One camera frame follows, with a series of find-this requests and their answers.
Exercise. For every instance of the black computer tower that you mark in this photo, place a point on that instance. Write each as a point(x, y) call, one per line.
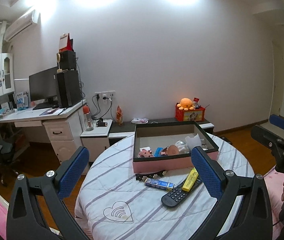
point(67, 87)

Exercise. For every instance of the orange snack bag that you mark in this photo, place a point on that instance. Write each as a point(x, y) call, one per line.
point(119, 116)

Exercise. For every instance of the black white tv cabinet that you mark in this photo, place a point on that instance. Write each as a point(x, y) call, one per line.
point(101, 138)

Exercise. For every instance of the white wall power strip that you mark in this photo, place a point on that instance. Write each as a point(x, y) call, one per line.
point(108, 94)

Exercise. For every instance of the black computer monitor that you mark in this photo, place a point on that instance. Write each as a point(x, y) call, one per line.
point(42, 86)

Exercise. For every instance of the yellow highlighter marker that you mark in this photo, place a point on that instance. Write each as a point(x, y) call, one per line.
point(190, 180)

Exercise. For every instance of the black floor scale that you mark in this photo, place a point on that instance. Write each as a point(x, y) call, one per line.
point(226, 140)

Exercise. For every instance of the pink black storage box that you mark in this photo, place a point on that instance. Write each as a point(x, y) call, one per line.
point(167, 146)

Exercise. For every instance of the blue rectangular small box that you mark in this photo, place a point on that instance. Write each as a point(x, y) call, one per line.
point(159, 184)

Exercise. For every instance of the pink block donut toy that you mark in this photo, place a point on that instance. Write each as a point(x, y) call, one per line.
point(145, 153)

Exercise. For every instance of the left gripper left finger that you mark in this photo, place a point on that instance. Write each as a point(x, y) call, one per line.
point(25, 219)

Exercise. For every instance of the white computer desk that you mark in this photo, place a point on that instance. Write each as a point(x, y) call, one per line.
point(63, 127)

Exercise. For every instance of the black speaker box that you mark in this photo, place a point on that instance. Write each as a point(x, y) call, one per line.
point(66, 60)

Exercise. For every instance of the red cartoon storage crate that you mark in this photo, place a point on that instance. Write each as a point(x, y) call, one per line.
point(194, 115)

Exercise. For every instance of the orange octopus plush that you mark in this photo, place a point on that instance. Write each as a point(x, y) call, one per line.
point(185, 104)

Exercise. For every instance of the white air conditioner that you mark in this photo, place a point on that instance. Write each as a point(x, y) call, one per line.
point(22, 24)

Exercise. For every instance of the white tissue pack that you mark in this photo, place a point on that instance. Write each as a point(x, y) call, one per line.
point(140, 121)

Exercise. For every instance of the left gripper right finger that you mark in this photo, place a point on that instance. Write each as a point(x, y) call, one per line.
point(253, 219)

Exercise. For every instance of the clear glass bottle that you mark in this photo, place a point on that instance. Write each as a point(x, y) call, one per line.
point(204, 145)

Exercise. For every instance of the white cat-ear cup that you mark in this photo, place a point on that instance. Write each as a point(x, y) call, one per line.
point(193, 142)

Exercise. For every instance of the striped white tablecloth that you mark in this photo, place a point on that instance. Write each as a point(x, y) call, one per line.
point(112, 204)

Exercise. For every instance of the orange-lid water bottle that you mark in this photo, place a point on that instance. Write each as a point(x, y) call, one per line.
point(87, 118)

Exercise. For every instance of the white silver ball toy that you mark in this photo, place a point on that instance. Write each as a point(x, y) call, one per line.
point(182, 147)

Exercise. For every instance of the red white calendar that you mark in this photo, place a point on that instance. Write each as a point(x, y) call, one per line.
point(65, 43)

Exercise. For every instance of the black remote control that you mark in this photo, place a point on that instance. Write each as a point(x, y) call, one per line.
point(177, 195)

